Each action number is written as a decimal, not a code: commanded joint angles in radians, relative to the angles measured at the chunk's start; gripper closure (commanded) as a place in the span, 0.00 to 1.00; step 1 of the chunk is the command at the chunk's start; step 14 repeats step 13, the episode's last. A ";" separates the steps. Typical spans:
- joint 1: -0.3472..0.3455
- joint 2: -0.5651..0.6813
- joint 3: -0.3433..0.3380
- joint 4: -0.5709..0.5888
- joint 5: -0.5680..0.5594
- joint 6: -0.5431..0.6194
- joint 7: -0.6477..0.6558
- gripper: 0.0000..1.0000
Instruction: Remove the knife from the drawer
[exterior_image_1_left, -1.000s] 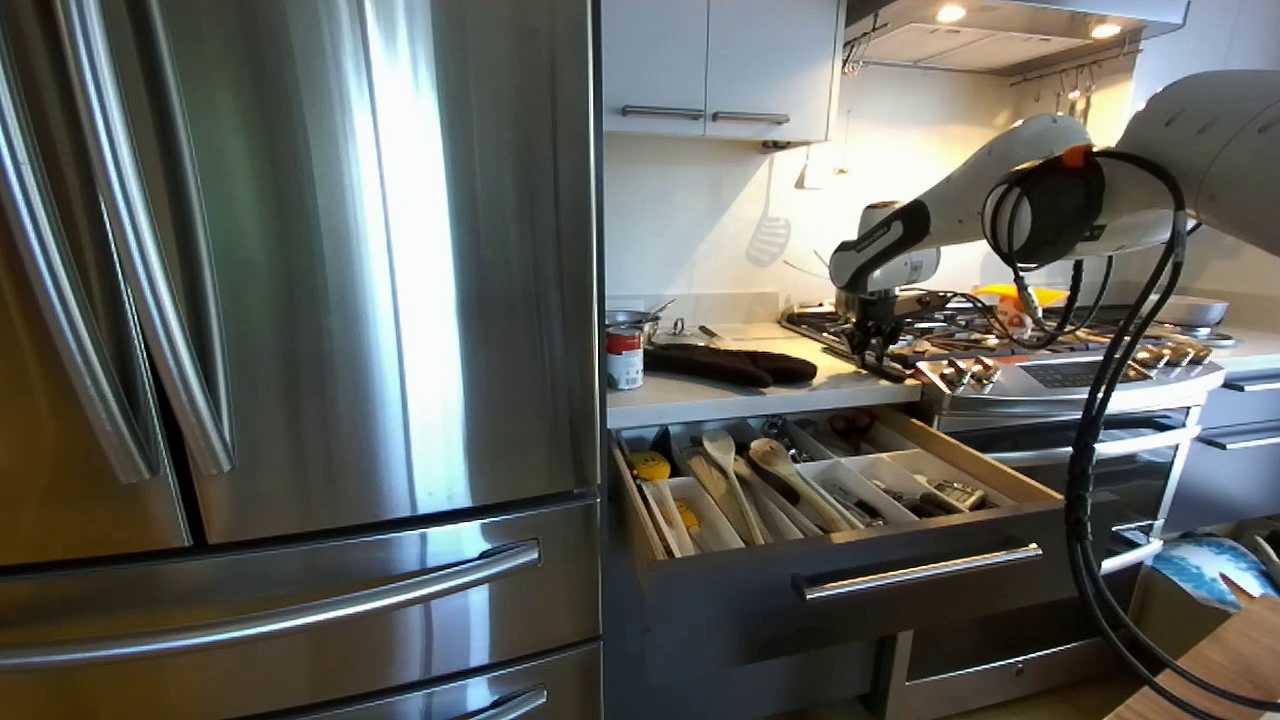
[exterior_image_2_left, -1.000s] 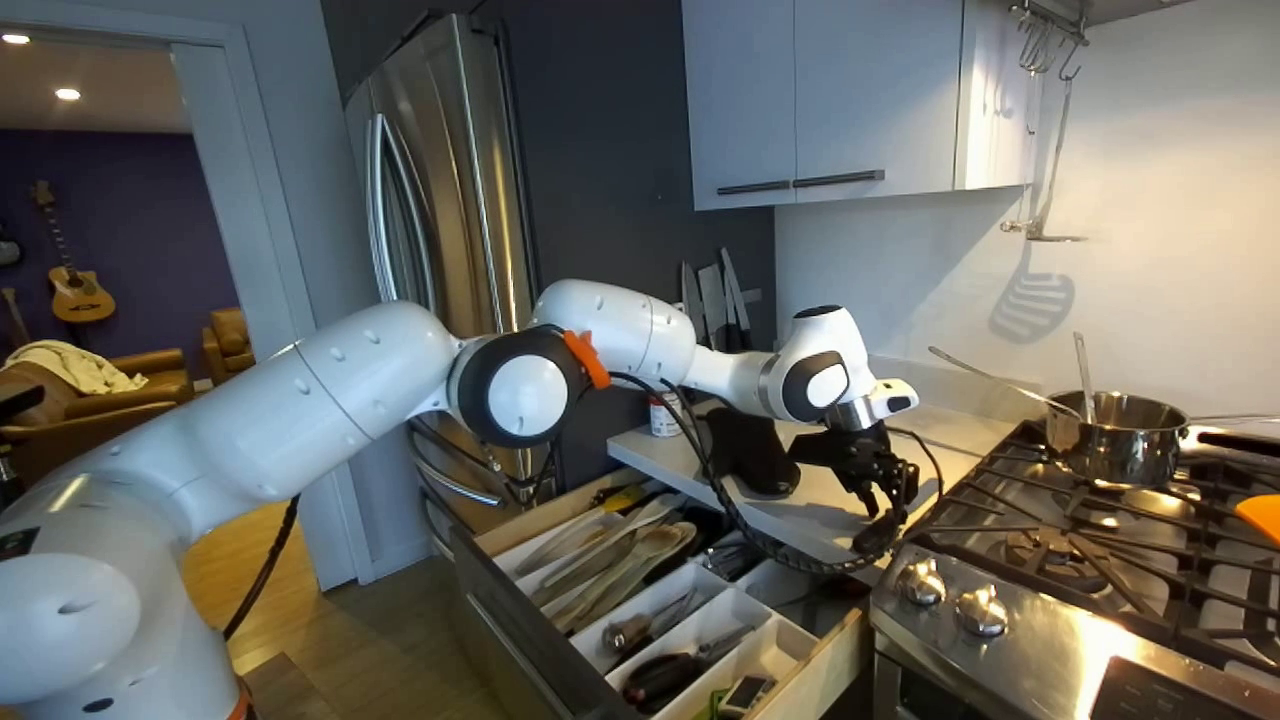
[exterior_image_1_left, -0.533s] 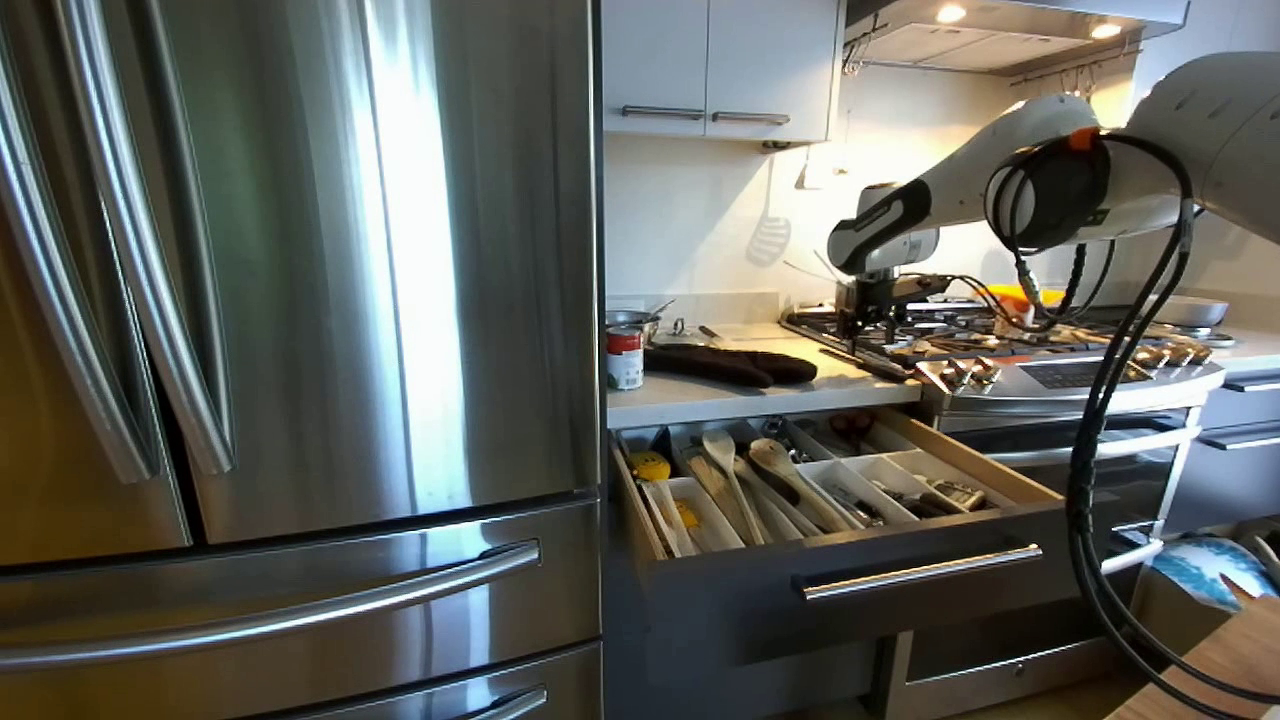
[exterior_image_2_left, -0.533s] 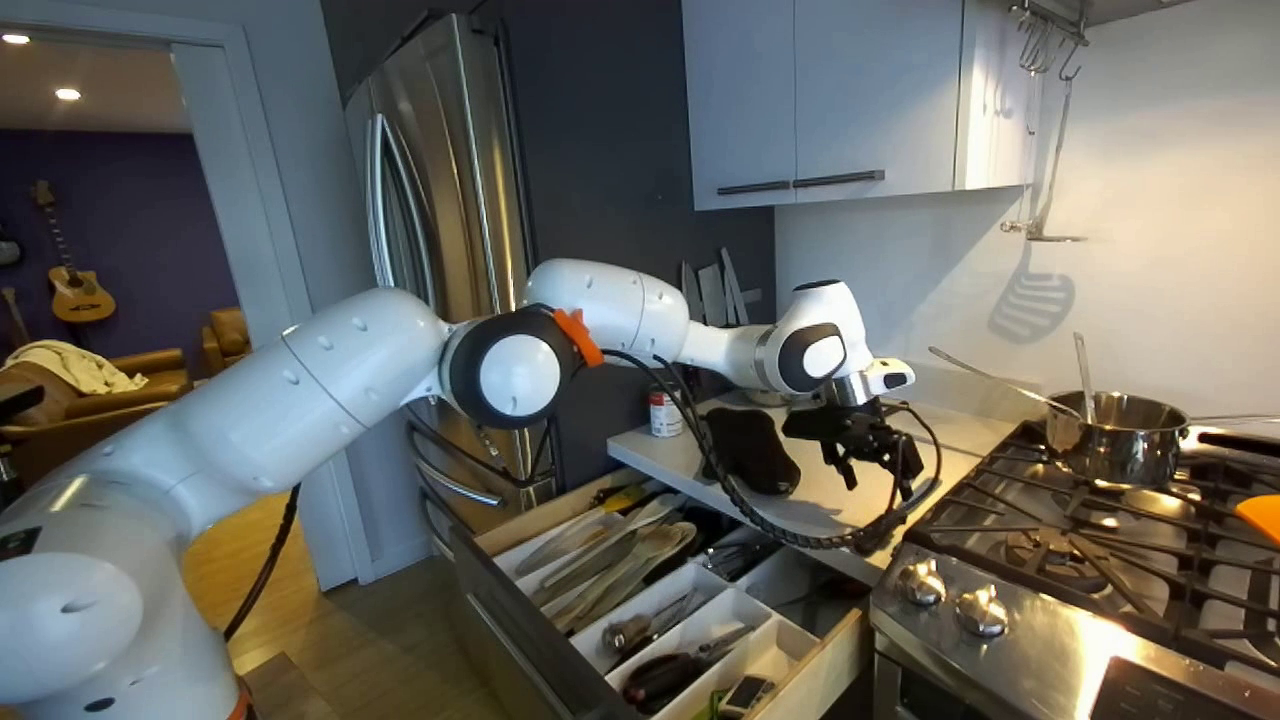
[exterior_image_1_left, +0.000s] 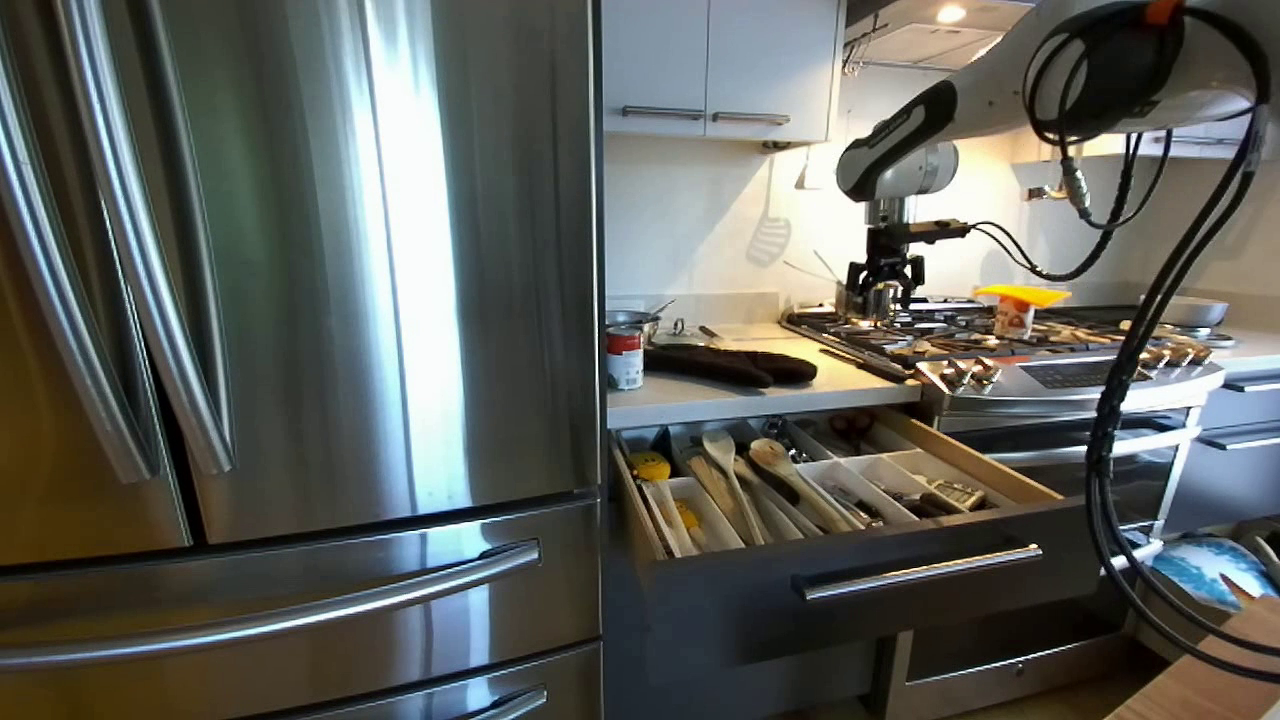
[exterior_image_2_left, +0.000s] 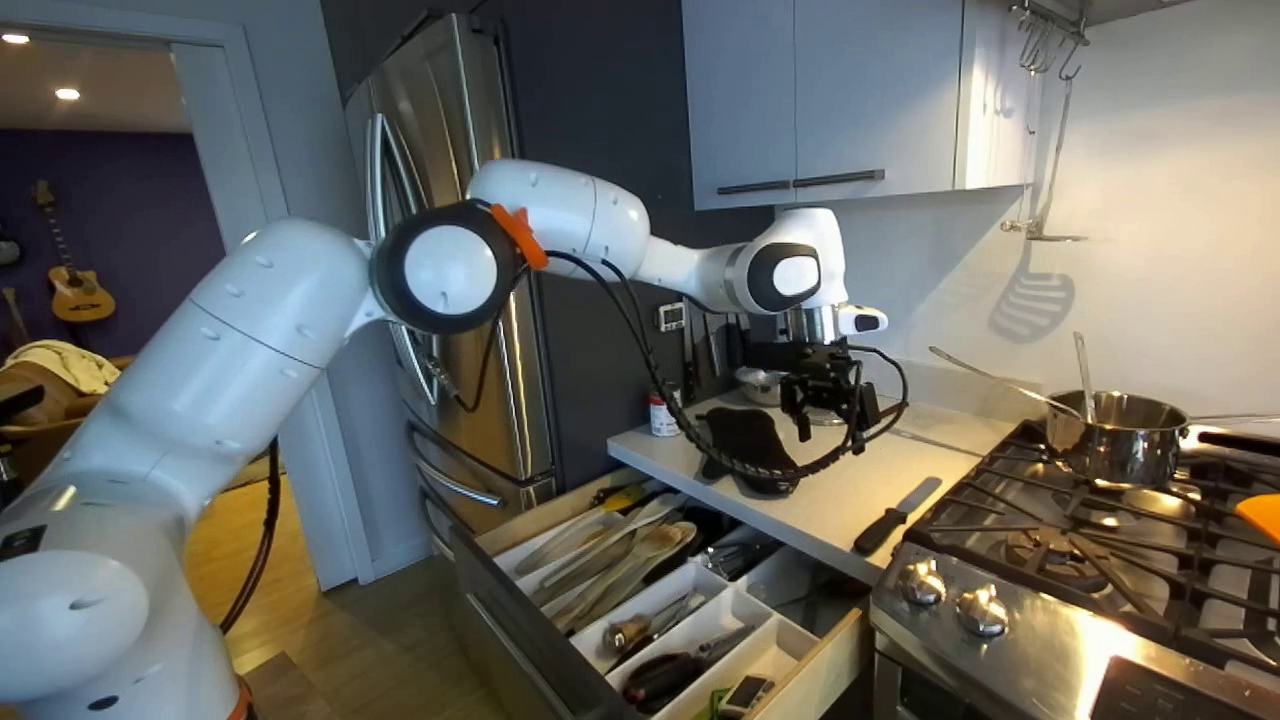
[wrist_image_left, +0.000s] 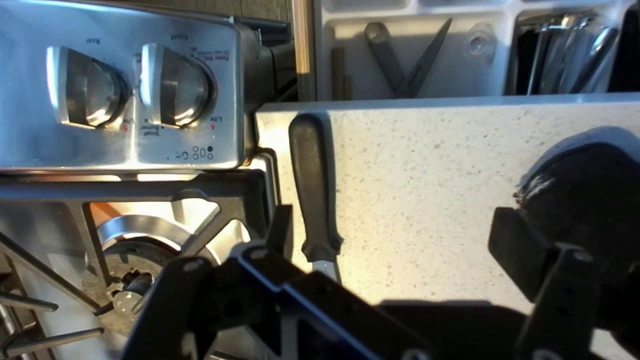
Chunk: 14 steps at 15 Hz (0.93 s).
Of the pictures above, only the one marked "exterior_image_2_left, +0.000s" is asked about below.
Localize steel stove knob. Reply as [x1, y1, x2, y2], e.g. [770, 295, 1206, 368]
[955, 579, 1017, 646]
[896, 557, 951, 613]

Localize white wooden utensil tray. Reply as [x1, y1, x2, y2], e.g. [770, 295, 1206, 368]
[488, 481, 709, 634]

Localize stainless steel fridge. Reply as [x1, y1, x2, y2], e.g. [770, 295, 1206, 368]
[341, 14, 563, 537]

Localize yellow handled utensil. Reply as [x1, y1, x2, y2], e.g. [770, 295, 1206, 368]
[585, 476, 663, 519]

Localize orange yellow utensil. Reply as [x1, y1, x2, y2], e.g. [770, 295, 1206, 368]
[1232, 490, 1280, 550]

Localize dark oven mitt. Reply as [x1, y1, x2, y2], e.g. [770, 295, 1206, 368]
[693, 400, 805, 498]

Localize black handled scissors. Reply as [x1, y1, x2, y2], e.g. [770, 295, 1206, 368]
[621, 648, 716, 715]

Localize stainless gas stove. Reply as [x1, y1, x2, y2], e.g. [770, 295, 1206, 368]
[865, 418, 1280, 720]

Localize black Cuisinart sheath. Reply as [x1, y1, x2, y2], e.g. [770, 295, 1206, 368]
[723, 672, 779, 714]

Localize orange cable clip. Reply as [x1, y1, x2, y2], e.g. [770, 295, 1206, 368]
[484, 201, 552, 276]

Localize white cutlery tray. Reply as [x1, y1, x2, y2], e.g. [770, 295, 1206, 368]
[573, 537, 822, 720]

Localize small steel bowl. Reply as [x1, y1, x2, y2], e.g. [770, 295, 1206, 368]
[736, 366, 783, 403]

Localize wooden drawer grey front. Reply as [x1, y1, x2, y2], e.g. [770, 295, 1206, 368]
[424, 463, 871, 720]

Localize black sheathed knife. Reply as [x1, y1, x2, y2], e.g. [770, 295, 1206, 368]
[851, 473, 949, 560]

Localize white upper cabinet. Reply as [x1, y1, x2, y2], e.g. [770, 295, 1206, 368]
[676, 0, 1046, 218]

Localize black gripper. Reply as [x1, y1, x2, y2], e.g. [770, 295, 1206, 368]
[779, 336, 883, 446]

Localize steel pot with utensils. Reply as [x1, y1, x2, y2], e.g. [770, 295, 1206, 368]
[929, 332, 1190, 490]

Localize hanging slotted spatula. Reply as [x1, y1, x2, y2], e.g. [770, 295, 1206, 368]
[989, 78, 1081, 348]

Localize acoustic guitar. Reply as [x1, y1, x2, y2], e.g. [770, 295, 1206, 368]
[30, 178, 118, 328]

